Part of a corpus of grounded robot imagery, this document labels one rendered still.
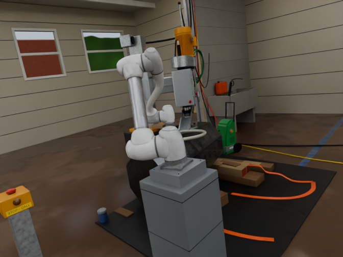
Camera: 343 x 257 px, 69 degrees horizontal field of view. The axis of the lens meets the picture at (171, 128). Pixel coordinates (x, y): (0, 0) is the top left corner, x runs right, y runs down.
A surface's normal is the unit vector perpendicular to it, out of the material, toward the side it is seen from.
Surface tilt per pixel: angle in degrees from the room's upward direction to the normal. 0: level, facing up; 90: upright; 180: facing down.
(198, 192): 90
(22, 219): 90
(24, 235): 90
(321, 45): 90
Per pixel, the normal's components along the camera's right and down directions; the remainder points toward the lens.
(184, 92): -0.17, 0.24
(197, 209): 0.73, 0.05
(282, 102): -0.68, 0.25
